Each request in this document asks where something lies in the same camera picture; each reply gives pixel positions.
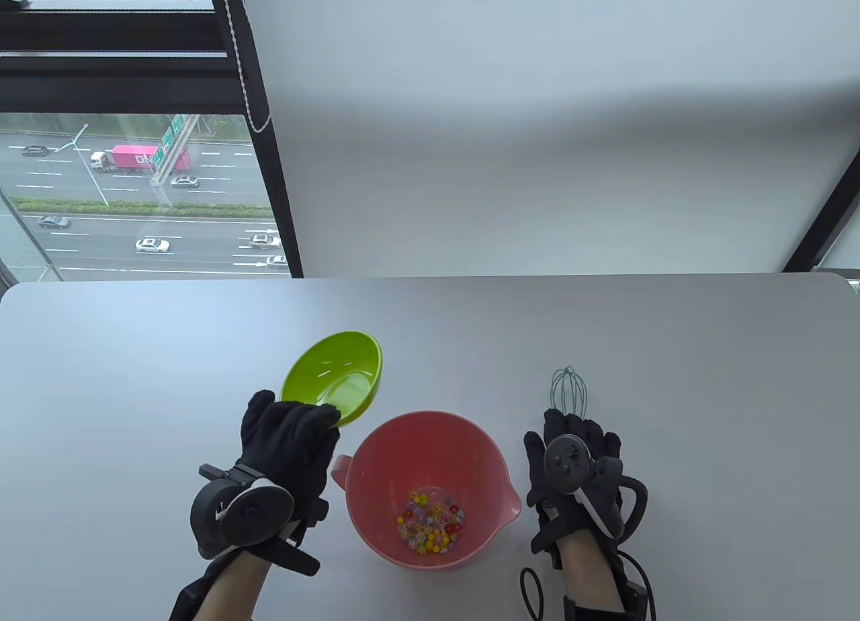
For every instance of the black window frame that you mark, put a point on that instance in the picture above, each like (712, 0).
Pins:
(101, 63)
(826, 224)

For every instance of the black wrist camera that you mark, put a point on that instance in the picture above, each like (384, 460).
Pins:
(638, 604)
(188, 601)

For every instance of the pile of colourful plastic decorations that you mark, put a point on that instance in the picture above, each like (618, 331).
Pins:
(430, 520)

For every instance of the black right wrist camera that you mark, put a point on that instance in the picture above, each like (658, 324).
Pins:
(638, 604)

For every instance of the person's left hand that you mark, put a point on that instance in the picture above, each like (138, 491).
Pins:
(289, 439)

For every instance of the black clamp bracket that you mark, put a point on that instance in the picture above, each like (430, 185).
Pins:
(295, 560)

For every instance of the black and white controller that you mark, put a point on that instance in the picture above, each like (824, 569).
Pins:
(242, 520)
(568, 463)

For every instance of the black and white left controller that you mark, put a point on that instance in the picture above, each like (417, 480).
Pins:
(242, 520)

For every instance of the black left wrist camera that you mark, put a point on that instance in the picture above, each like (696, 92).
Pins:
(188, 601)

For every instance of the person's right hand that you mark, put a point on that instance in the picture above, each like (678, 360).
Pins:
(535, 466)

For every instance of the pink salad bowl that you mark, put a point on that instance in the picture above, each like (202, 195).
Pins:
(416, 456)

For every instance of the person's left forearm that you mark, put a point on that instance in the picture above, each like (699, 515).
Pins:
(232, 587)

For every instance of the white roller blind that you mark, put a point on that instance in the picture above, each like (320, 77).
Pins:
(537, 144)

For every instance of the black and white right controller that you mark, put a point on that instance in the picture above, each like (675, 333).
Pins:
(568, 463)

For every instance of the green plastic bowl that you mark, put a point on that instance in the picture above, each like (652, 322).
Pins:
(336, 359)

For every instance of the person's right forearm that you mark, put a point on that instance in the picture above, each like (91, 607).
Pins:
(584, 574)

